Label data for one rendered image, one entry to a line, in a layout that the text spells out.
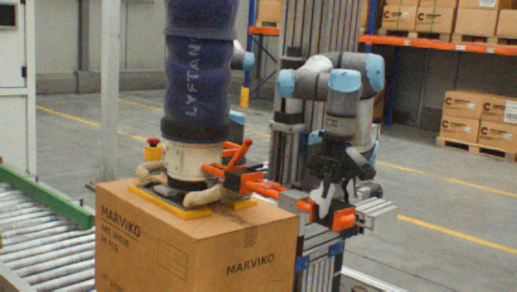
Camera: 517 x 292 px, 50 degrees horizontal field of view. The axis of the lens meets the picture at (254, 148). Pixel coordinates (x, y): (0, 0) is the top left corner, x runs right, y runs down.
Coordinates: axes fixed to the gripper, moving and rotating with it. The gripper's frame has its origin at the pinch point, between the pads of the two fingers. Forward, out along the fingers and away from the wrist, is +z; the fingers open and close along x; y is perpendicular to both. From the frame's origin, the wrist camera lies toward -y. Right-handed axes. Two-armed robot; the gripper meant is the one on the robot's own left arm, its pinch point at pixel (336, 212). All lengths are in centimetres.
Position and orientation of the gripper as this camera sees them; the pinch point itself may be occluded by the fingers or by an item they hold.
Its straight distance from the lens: 142.9
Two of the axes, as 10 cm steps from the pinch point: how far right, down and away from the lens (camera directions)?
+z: -0.7, 9.7, 2.3
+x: -7.4, 1.0, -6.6
